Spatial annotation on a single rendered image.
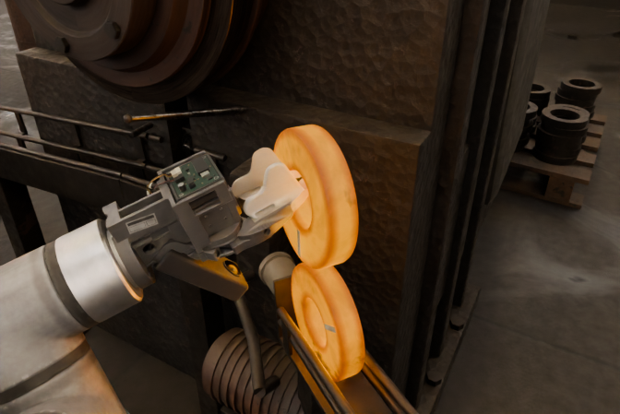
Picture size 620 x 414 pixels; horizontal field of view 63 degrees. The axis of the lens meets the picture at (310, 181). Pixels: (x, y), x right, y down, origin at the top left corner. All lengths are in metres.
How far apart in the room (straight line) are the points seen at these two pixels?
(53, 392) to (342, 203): 0.30
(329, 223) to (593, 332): 1.45
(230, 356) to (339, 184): 0.48
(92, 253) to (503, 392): 1.29
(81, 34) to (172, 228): 0.41
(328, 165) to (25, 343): 0.31
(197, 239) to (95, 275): 0.09
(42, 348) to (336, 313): 0.31
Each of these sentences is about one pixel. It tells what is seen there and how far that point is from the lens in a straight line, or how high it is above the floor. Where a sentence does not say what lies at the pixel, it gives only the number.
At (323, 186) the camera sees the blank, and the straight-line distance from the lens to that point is 0.48.
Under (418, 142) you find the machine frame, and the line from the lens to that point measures 0.77.
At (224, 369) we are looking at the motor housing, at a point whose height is 0.51.
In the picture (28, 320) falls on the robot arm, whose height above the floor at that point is 0.88.
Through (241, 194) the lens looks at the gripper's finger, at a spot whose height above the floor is 0.92.
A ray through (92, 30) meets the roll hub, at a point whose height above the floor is 1.02.
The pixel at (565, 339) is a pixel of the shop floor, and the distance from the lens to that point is 1.80.
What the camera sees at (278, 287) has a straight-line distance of 0.74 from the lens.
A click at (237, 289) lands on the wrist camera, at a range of 0.57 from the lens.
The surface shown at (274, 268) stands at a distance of 0.80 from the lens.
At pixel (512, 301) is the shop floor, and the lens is 1.86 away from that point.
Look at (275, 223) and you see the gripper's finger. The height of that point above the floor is 0.91.
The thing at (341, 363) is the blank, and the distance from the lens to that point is 0.65.
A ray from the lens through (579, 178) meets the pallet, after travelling 2.39.
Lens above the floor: 1.21
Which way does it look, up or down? 31 degrees down
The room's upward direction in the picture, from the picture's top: straight up
